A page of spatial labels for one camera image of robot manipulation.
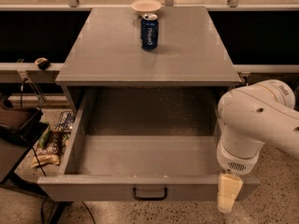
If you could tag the snack bag on floor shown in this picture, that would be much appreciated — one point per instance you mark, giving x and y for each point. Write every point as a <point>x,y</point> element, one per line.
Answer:
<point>47,155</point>

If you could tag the grey top drawer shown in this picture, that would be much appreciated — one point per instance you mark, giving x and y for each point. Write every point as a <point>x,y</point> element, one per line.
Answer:
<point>133,144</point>

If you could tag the blue soda can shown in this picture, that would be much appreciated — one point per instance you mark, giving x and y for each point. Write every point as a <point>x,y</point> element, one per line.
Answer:
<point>149,31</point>

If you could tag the black tape measure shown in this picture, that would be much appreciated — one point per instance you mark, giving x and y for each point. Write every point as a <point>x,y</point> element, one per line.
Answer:
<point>42,63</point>

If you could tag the grey drawer cabinet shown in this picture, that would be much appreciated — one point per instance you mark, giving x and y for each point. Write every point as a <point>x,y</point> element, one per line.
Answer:
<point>109,53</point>

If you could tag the white ceramic bowl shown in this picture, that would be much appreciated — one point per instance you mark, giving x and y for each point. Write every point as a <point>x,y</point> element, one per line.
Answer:
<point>141,7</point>

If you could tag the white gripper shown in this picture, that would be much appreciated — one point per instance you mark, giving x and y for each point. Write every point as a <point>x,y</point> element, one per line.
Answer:
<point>233,162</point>

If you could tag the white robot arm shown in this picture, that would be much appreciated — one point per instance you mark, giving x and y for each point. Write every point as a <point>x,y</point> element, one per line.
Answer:
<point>255,115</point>

